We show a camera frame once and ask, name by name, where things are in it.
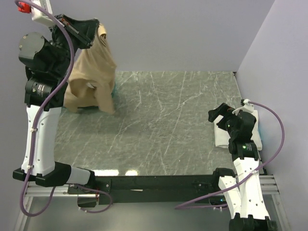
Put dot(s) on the beige t shirt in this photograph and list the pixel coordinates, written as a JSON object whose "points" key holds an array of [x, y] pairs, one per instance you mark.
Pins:
{"points": [[92, 80]]}

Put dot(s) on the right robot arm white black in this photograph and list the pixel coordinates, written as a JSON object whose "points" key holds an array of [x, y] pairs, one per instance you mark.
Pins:
{"points": [[243, 190]]}

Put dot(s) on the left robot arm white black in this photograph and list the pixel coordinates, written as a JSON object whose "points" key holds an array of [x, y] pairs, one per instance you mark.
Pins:
{"points": [[48, 64]]}

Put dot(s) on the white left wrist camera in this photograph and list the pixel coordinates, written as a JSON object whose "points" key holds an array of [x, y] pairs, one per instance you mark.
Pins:
{"points": [[37, 15]]}

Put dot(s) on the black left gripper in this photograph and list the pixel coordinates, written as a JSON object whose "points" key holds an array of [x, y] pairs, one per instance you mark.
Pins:
{"points": [[86, 31]]}

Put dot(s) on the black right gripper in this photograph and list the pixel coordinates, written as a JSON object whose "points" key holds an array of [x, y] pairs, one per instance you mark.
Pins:
{"points": [[224, 109]]}

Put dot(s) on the aluminium frame rail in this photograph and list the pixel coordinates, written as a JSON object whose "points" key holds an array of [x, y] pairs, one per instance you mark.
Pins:
{"points": [[268, 186]]}

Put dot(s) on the folded white t shirt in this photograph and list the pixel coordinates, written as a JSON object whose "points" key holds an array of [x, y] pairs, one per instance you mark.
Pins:
{"points": [[222, 137]]}

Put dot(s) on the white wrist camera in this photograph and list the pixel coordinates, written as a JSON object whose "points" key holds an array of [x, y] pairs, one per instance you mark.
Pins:
{"points": [[246, 106], [37, 15]]}

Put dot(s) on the teal plastic laundry basket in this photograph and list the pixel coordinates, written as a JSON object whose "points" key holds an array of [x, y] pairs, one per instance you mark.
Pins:
{"points": [[113, 93]]}

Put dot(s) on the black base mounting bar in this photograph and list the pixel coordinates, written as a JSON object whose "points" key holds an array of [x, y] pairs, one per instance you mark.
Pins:
{"points": [[146, 189]]}

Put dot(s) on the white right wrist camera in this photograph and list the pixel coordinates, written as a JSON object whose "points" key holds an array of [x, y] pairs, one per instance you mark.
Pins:
{"points": [[246, 106]]}

